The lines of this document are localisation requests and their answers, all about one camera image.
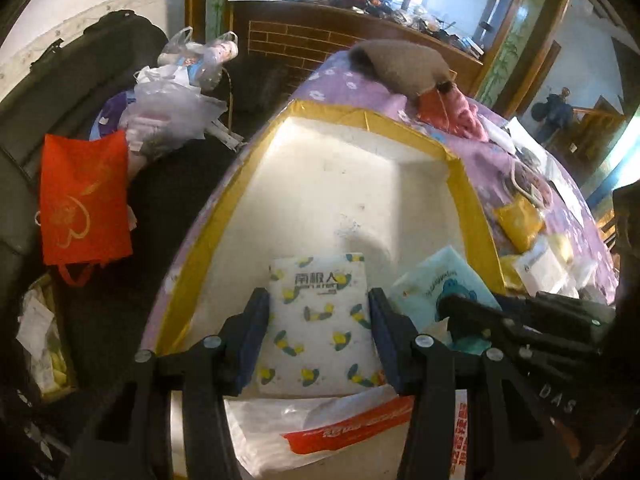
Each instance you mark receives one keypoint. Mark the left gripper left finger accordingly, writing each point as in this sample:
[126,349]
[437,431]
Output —
[217,366]

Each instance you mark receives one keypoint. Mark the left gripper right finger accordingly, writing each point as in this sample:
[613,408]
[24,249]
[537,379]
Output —
[419,366]

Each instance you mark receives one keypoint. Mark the light blue bear pack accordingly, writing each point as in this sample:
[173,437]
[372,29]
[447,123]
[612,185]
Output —
[418,293]

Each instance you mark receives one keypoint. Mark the white bag red text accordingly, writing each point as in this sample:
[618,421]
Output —
[333,438]

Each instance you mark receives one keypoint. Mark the lemon print tissue pack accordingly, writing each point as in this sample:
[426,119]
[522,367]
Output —
[319,338]

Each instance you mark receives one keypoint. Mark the yellow snack packet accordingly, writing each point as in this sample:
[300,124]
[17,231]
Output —
[521,221]

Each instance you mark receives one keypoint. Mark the silver foil packet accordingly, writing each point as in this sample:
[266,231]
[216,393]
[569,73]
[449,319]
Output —
[540,271]

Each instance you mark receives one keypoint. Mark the purple floral tablecloth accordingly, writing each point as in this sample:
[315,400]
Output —
[336,81]

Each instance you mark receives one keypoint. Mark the black leather sofa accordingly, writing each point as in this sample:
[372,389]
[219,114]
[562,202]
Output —
[103,321]

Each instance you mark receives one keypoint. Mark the clear plastic container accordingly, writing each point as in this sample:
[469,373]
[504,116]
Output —
[531,185]

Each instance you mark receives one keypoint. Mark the yellow-edged white foam box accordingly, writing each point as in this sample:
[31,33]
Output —
[325,180]

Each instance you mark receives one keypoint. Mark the red gift bag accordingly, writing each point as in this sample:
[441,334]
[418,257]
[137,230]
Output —
[83,211]

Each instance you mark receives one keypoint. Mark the white paper sheets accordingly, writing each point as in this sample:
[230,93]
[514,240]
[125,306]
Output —
[546,165]

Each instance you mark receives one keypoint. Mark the person in dark clothes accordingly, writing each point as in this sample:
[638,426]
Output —
[553,115]

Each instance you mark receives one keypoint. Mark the pink plush cloth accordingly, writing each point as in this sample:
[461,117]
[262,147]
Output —
[461,118]

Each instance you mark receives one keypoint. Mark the red cloth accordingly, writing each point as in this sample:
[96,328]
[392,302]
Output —
[432,109]

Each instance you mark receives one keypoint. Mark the clear plastic bags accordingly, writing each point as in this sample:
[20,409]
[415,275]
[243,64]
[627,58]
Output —
[173,102]

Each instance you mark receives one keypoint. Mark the brown fuzzy cushion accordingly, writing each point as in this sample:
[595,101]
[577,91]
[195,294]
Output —
[403,67]

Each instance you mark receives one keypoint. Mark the wooden cabinet counter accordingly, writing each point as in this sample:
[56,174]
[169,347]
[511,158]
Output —
[303,35]

